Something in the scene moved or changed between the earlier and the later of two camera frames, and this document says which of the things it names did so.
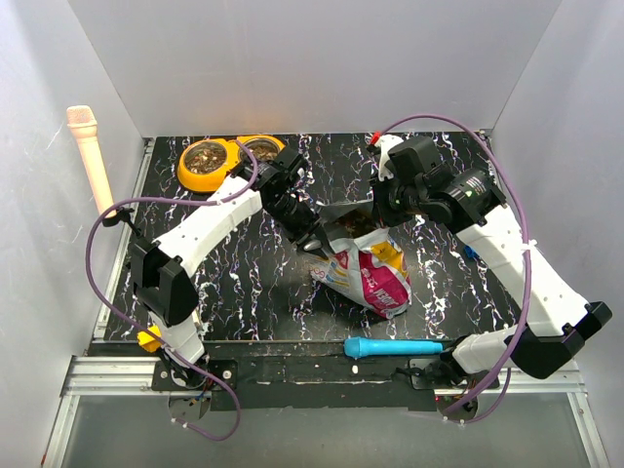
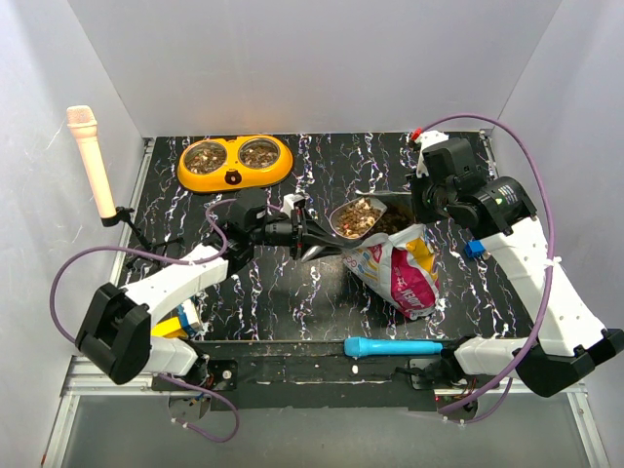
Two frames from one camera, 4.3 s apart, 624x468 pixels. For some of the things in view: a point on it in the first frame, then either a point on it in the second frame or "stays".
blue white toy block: x=470 y=253 stays
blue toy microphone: x=355 y=347 stays
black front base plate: x=307 y=376 stays
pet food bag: x=366 y=263 -> x=401 y=268
